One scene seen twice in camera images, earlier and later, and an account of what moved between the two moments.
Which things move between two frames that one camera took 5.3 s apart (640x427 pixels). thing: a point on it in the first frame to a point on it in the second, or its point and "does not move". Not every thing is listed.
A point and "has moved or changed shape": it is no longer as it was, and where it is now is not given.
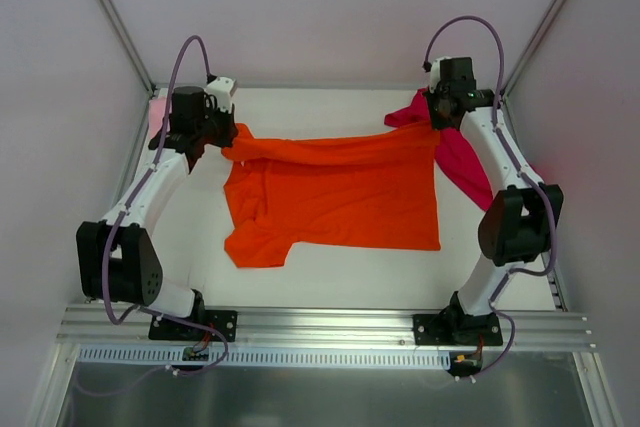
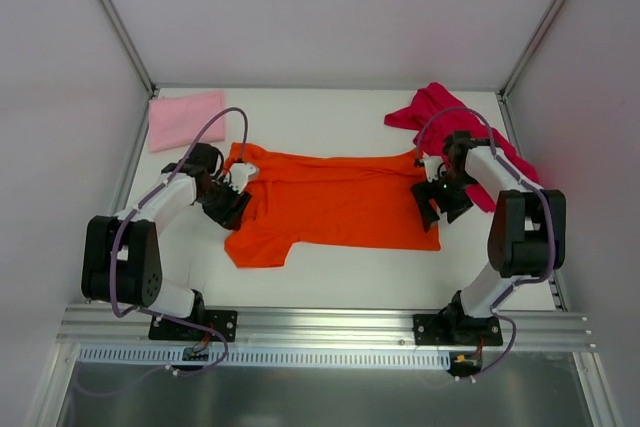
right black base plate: [442, 329] does not move
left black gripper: [223, 129] to [226, 204]
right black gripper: [441, 110] to [445, 198]
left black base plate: [226, 321] does not move
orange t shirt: [369, 191] has moved or changed shape
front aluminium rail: [82, 327] does not move
